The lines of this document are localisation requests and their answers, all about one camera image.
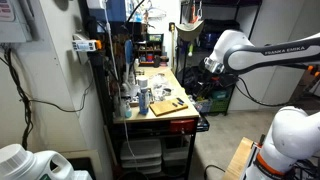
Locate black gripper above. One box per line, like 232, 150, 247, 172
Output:
208, 71, 238, 89

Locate square wooden board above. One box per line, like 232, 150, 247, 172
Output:
148, 98, 189, 118

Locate teal box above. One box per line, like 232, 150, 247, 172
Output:
211, 89, 230, 100

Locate green plastic crate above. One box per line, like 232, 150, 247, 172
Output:
209, 98, 232, 114

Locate black duffel bag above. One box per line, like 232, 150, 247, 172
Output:
184, 65, 238, 98

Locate blue white basket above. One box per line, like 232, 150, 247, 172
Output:
196, 99, 213, 114

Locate dark blue suitcase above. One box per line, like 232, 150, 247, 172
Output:
199, 31, 222, 51

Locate black tool drawer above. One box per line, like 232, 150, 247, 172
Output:
196, 114, 211, 133

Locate white cabinet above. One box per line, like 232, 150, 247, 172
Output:
229, 0, 320, 112

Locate wooden pole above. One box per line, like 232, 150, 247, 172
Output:
169, 21, 177, 69

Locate beige hat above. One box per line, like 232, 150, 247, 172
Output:
175, 20, 205, 43

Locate red metal box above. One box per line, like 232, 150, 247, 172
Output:
168, 118, 196, 134

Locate black metal shelf rack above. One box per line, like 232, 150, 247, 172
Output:
178, 0, 263, 116

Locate clear plastic bags pile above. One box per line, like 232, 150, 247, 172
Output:
148, 73, 174, 101

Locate small wooden drawer organizer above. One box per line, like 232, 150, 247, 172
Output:
134, 33, 165, 66

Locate blue spray can white cap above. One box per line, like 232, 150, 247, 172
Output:
137, 75, 151, 116

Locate light wooden table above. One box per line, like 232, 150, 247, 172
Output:
222, 137, 255, 180

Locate grey plastic storage bin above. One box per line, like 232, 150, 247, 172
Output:
121, 158, 163, 175
120, 139, 163, 161
163, 146, 190, 168

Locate blue brush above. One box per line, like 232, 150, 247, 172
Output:
124, 39, 135, 84

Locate small bottle blue liquid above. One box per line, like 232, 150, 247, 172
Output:
123, 99, 133, 119

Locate white box orange end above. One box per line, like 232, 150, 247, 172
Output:
72, 39, 103, 53

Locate white detergent jug blue label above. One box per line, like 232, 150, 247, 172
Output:
0, 143, 76, 180

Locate grey electrical panel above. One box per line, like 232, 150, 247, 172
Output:
0, 0, 34, 44

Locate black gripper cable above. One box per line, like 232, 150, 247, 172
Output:
235, 76, 292, 108

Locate black frame wooden workbench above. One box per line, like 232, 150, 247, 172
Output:
109, 64, 201, 180

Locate black floor cable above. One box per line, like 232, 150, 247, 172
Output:
203, 164, 226, 180

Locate white hose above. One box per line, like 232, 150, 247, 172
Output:
102, 0, 141, 168

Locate thin black cable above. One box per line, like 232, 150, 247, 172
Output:
29, 78, 96, 113

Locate thick black cable bundle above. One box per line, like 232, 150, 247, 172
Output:
2, 48, 35, 151

